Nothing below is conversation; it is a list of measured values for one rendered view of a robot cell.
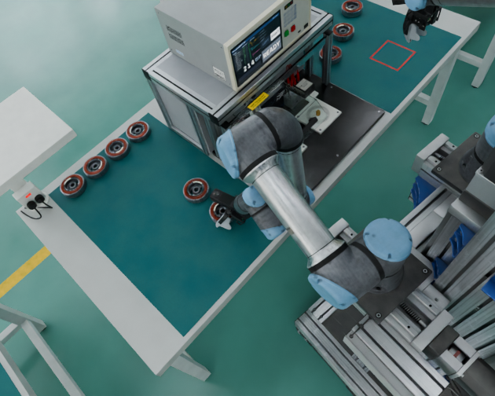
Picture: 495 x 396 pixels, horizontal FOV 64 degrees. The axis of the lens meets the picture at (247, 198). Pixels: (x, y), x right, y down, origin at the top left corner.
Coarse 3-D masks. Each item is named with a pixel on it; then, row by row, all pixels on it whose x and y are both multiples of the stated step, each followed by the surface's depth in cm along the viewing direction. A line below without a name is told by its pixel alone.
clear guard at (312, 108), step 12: (276, 84) 154; (288, 84) 153; (252, 96) 153; (276, 96) 151; (288, 96) 150; (300, 96) 150; (240, 108) 151; (288, 108) 147; (300, 108) 147; (312, 108) 147; (300, 120) 145
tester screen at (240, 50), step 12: (264, 24) 138; (276, 24) 143; (252, 36) 137; (264, 36) 142; (240, 48) 136; (252, 48) 141; (264, 48) 146; (240, 60) 140; (240, 72) 143; (252, 72) 149
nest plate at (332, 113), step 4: (320, 100) 185; (324, 104) 183; (328, 104) 183; (324, 108) 182; (328, 108) 181; (332, 108) 181; (328, 112) 180; (332, 112) 180; (336, 112) 180; (340, 112) 179; (328, 116) 179; (332, 116) 179; (336, 116) 179; (324, 120) 178; (328, 120) 178; (332, 120) 178; (320, 124) 178; (324, 124) 177; (328, 124) 177; (316, 128) 177; (320, 128) 176; (324, 128) 176; (320, 132) 175
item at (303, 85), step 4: (296, 80) 177; (300, 80) 173; (304, 80) 173; (308, 80) 173; (296, 84) 173; (300, 84) 172; (304, 84) 172; (308, 84) 172; (312, 84) 171; (296, 88) 172; (300, 88) 171; (304, 88) 171; (308, 88) 171; (312, 88) 172; (304, 92) 170; (308, 92) 172; (312, 92) 174; (316, 92) 174; (312, 96) 173; (316, 96) 174
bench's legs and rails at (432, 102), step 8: (456, 56) 217; (448, 64) 221; (440, 72) 228; (448, 72) 224; (440, 80) 232; (440, 88) 236; (424, 96) 251; (432, 96) 244; (440, 96) 242; (432, 104) 248; (424, 112) 257; (432, 112) 253; (424, 120) 262; (184, 352) 193; (176, 360) 155; (184, 360) 162; (192, 360) 183; (184, 368) 168; (192, 368) 177; (200, 368) 186; (200, 376) 193
